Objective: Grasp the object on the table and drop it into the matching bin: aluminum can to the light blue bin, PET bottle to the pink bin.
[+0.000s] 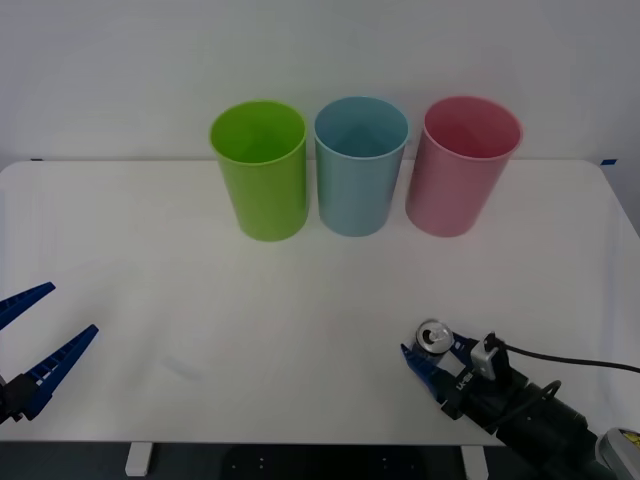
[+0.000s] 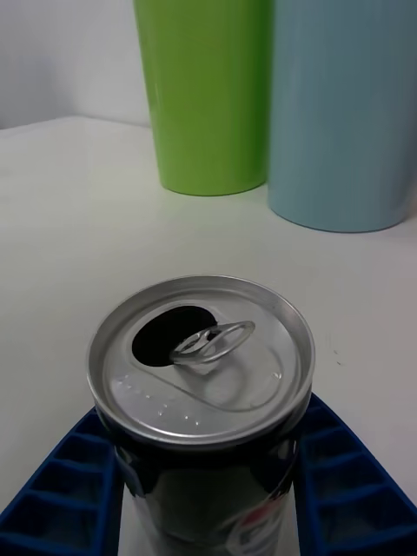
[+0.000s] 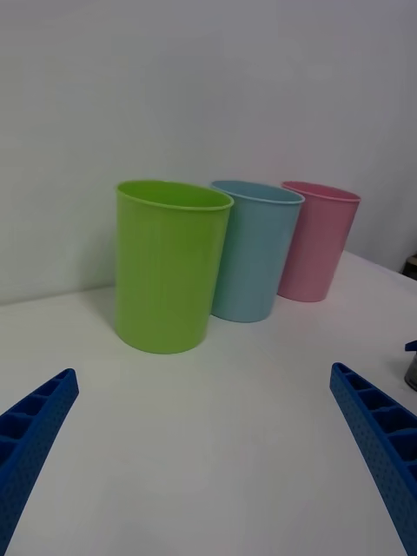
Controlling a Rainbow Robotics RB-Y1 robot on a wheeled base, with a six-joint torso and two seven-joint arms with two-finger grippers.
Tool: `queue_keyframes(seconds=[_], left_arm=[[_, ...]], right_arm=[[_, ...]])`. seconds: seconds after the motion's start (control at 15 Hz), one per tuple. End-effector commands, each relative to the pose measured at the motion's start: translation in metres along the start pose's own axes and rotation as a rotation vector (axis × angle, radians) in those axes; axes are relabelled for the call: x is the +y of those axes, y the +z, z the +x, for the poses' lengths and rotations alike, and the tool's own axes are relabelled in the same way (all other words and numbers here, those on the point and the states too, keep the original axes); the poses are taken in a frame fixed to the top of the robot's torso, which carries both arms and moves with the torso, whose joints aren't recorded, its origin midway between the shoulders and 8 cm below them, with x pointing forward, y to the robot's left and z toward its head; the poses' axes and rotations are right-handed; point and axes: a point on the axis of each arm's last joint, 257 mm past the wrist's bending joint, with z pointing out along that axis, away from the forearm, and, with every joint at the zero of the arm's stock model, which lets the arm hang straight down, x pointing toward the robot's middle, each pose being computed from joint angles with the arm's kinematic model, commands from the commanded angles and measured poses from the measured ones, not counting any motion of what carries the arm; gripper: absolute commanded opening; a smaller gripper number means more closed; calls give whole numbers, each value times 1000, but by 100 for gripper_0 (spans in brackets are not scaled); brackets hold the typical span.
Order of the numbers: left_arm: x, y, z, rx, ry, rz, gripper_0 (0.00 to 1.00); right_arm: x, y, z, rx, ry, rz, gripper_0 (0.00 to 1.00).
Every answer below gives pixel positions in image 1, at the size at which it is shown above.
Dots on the white table leg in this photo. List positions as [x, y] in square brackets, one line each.
[137, 459]
[475, 462]

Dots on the pale blue plastic bin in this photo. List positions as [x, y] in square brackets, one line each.
[355, 200]

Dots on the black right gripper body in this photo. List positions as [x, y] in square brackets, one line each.
[480, 400]

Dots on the green plastic bin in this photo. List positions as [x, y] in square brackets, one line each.
[265, 195]

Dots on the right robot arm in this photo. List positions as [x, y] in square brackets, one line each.
[550, 425]

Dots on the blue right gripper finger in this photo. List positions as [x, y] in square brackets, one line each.
[422, 370]
[461, 352]

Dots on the silver top drink can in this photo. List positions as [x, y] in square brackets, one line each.
[434, 336]

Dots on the pink plastic bin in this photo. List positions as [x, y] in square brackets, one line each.
[450, 195]

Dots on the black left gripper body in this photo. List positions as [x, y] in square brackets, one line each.
[4, 402]

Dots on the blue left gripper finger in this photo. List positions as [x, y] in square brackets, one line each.
[22, 302]
[55, 367]

